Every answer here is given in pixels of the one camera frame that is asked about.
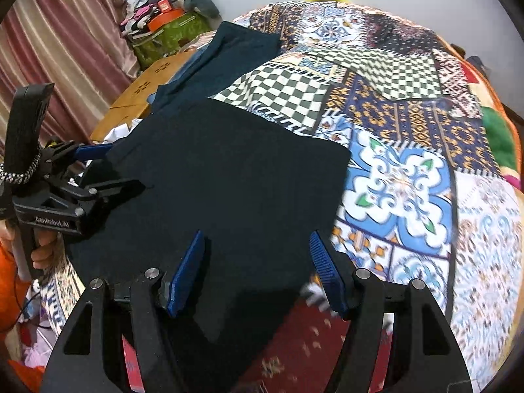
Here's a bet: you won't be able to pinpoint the patchwork printed blanket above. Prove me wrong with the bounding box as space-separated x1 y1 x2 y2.
39 0 524 393

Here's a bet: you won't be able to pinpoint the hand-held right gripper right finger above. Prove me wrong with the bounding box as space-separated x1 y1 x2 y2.
309 230 471 393

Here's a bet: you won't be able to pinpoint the green storage bag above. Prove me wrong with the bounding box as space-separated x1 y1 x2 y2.
131 10 214 70

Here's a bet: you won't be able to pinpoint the pile of mixed clothes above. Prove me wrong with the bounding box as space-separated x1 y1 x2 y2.
119 0 168 35

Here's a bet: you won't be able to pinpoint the dark teal pants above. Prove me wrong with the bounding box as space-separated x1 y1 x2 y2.
153 20 283 111

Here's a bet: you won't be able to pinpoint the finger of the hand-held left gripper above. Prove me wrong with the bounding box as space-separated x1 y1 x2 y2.
41 141 116 169
53 178 147 214

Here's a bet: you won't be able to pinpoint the striped red curtain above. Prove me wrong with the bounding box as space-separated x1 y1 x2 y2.
0 0 142 148

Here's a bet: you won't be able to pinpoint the black white braided cord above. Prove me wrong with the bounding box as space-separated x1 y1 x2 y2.
0 153 42 185

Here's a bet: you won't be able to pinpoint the orange box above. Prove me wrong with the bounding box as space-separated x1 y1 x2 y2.
146 8 185 32

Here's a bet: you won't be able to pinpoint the person's orange clothing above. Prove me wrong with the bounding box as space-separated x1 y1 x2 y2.
0 237 47 393

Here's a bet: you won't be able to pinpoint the blue denim jeans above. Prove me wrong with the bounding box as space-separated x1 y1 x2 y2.
149 47 214 105

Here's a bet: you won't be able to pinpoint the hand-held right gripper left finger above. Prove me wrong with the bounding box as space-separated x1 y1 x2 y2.
41 229 205 393

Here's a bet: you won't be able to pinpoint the black pants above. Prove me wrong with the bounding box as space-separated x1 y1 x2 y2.
65 97 353 393

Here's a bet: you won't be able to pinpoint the orange green fleece blanket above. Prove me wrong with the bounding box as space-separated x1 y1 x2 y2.
462 55 524 189

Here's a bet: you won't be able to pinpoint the person's left hand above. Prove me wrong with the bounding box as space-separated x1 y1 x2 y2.
30 231 62 271

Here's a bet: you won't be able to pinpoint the wooden folding lap table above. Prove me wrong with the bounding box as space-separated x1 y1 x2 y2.
88 49 197 144

